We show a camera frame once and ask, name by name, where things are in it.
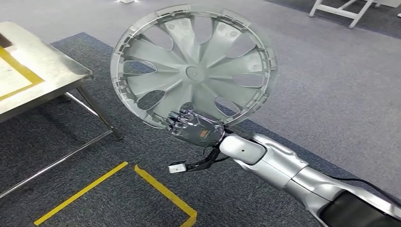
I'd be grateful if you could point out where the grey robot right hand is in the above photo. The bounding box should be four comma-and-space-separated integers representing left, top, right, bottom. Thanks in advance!
165, 108, 226, 148

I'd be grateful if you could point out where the silver plastic hubcap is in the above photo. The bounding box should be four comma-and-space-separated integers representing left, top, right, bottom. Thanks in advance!
109, 3, 279, 130

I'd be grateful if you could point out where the stainless steel workbench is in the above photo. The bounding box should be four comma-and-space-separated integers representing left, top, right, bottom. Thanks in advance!
0, 20, 123, 200

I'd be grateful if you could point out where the yellow workbench tape marking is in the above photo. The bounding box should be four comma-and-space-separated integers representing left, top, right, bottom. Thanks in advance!
0, 46, 45, 102

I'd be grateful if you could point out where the yellow floor tape angle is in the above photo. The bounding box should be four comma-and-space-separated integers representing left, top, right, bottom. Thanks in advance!
133, 164, 198, 227

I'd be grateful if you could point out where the yellow floor tape strip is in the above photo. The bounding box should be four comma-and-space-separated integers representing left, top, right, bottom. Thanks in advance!
33, 161, 129, 227

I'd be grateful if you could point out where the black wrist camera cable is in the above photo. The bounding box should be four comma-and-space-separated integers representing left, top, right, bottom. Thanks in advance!
186, 145, 233, 172

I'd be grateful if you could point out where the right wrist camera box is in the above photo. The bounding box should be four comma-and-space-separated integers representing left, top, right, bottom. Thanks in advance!
167, 159, 189, 175

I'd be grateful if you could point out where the white frame table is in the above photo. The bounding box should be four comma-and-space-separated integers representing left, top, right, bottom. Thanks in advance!
308, 0, 384, 29

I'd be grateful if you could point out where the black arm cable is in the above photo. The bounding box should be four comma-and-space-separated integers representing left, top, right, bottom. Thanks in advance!
327, 176, 401, 208

